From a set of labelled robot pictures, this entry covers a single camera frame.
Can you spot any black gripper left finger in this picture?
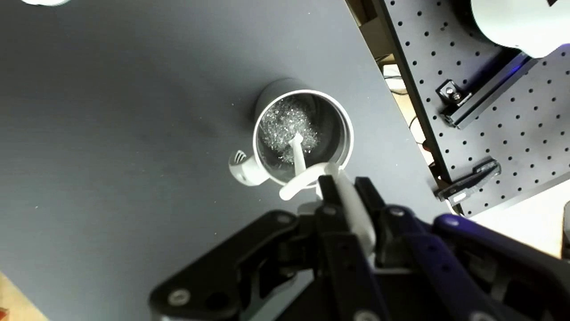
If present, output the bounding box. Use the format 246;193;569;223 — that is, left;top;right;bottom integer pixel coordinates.
316;175;391;321

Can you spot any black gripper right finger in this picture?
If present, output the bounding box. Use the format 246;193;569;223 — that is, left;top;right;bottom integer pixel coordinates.
355;177;517;321

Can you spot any white bottle brush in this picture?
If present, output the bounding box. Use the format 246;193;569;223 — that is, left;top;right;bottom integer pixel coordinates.
259;100;378;252

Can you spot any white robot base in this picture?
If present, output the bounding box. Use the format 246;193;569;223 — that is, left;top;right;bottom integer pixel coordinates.
471;0;570;59

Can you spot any yellow-green ceramic mug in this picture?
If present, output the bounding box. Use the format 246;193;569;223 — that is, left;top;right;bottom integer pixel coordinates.
229;79;355;187

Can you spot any perforated grey mounting board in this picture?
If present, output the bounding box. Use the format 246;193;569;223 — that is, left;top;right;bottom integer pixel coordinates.
376;0;570;216

